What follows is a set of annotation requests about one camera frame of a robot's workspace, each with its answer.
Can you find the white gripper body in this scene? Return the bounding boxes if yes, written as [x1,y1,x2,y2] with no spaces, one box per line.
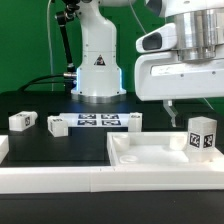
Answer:
[134,23,224,101]

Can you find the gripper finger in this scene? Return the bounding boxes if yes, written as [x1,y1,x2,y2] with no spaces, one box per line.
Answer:
[163,100,178,127]

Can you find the white square table top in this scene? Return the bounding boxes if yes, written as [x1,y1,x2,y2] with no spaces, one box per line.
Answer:
[107,132,224,166]

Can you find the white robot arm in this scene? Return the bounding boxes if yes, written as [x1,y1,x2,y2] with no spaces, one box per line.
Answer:
[62,0,224,121]

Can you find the white U-shaped fence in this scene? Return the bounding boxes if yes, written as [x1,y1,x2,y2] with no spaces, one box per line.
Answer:
[0,133,224,195]

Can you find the white sheet with markers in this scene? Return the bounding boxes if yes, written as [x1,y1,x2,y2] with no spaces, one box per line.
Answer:
[59,113,129,127]

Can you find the black cables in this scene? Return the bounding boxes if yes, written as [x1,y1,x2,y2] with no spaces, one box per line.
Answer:
[18,73,76,93]

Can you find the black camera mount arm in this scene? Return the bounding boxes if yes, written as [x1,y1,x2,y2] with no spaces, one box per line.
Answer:
[54,0,81,81]

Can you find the white thin cable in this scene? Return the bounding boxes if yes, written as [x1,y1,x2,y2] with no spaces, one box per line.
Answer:
[46,0,56,92]

